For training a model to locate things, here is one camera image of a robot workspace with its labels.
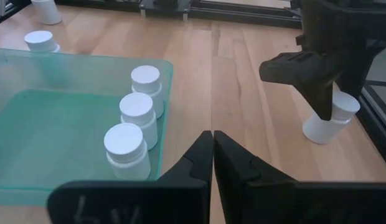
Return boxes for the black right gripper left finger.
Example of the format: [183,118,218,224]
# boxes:
[45,130,214,224]

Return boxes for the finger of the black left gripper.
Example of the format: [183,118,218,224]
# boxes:
[335,39,386,101]
[258,50,339,121]

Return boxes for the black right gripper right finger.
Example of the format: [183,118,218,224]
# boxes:
[213,130,386,224]

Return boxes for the white pill bottle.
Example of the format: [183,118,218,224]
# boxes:
[24,30,69,88]
[301,90,361,145]
[130,65,165,119]
[119,91,159,151]
[103,123,152,181]
[31,0,63,26]

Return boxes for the translucent green plastic basket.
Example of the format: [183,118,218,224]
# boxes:
[0,48,174,207]

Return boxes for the silver aluminium extrusion bar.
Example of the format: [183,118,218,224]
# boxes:
[0,0,12,21]

